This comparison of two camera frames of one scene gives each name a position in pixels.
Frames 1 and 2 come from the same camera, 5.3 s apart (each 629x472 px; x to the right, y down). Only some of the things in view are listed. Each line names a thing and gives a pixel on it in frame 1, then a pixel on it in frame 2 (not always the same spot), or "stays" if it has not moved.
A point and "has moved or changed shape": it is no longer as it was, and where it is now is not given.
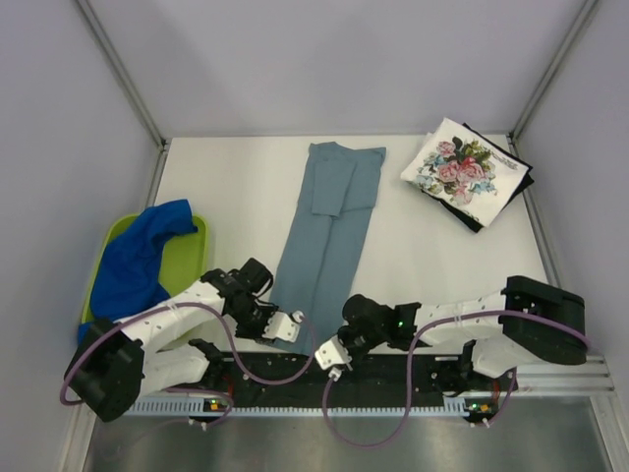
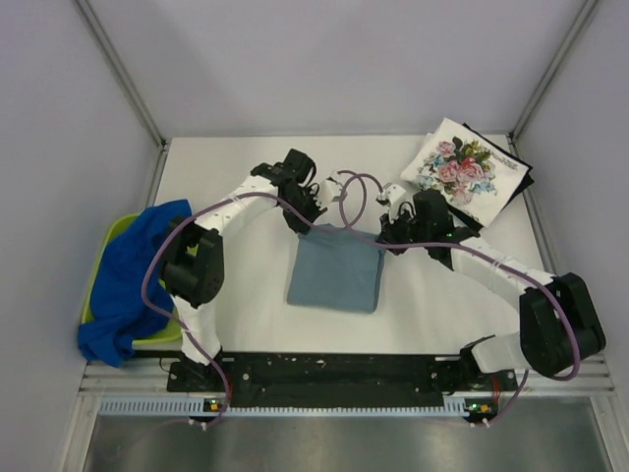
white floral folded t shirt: x=464 y=170 stays
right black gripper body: x=359 y=342 -> x=406 y=228
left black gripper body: x=252 y=320 -> x=306 y=204
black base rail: x=369 y=378 stays
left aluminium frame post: x=122 y=71 stays
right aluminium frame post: x=551 y=68 stays
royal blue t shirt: x=126 y=277 stays
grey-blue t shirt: x=323 y=262 has moved or changed shape
